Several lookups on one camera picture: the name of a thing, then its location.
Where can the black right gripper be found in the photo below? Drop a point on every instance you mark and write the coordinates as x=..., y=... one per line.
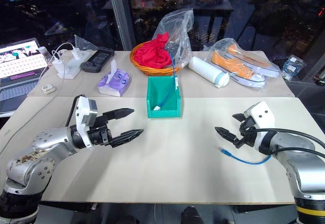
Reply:
x=247, y=137

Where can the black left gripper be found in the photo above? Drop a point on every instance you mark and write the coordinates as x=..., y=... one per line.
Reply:
x=100, y=135

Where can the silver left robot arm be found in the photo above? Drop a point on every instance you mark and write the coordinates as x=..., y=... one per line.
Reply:
x=30, y=163

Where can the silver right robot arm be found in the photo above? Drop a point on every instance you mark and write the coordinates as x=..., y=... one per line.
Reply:
x=304, y=168

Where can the green plastic bin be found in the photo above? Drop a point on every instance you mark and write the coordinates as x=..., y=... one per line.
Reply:
x=162, y=113

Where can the purple tissue pack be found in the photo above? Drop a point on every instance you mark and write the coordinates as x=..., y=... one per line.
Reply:
x=114, y=80

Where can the orange canvas sneaker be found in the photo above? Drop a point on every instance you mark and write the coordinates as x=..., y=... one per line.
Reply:
x=236, y=67
x=256, y=61

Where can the orange woven basket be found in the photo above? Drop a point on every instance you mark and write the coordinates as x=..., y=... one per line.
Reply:
x=149, y=69

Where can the white cylindrical bottle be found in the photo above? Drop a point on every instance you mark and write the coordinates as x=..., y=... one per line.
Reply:
x=205, y=70

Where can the black handheld game console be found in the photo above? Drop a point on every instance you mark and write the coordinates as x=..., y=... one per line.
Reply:
x=97, y=60

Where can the red cloth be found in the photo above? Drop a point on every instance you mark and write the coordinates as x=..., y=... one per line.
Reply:
x=149, y=52

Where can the white power strip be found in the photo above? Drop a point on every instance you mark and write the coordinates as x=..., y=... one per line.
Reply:
x=69, y=69

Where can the clear shoe bag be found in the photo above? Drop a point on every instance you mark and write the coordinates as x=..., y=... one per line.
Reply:
x=221, y=46

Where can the small white square device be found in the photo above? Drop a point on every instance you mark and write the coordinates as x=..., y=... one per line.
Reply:
x=48, y=89

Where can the small clear plastic bag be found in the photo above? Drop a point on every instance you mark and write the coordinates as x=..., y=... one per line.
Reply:
x=83, y=43

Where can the dark rounded shape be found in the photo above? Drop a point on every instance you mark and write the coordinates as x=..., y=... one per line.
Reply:
x=191, y=215

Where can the clear water bottle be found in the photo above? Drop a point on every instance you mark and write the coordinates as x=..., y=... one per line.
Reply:
x=44, y=53

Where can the large clear plastic bag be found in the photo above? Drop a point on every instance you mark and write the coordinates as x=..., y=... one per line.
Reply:
x=180, y=31

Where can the open laptop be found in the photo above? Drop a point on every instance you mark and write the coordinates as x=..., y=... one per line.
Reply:
x=20, y=69

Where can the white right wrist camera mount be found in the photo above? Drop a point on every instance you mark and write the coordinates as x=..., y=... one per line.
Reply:
x=261, y=117

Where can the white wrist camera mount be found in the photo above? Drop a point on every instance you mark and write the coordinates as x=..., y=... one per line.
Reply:
x=261, y=117
x=85, y=112

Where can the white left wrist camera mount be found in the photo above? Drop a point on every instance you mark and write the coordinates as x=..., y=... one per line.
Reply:
x=85, y=112

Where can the grey window frame post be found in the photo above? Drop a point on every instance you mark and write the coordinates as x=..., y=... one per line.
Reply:
x=120, y=13

